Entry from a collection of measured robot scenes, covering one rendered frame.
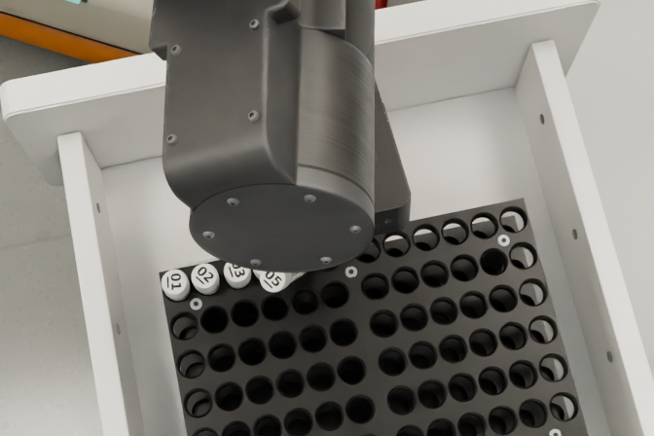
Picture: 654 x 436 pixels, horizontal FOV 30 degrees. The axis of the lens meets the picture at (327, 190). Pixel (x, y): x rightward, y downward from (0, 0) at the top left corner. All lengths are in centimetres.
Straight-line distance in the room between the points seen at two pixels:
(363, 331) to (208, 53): 23
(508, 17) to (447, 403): 18
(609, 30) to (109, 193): 33
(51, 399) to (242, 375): 95
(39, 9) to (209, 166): 111
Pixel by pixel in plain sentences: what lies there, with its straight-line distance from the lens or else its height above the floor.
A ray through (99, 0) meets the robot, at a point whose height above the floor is 25.
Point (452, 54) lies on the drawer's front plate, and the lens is 61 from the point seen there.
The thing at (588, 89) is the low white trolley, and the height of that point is 76.
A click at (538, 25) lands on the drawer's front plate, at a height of 91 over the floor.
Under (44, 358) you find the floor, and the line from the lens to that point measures 151.
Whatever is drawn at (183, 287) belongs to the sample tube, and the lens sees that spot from 56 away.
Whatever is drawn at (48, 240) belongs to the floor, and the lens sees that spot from 155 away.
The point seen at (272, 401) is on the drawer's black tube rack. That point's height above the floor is 90.
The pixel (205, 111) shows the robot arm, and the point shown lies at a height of 112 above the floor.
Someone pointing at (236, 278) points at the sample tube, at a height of 91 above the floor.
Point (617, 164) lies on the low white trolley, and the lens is 76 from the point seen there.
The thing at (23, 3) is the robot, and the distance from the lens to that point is 146.
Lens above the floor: 145
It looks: 72 degrees down
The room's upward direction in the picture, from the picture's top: 1 degrees clockwise
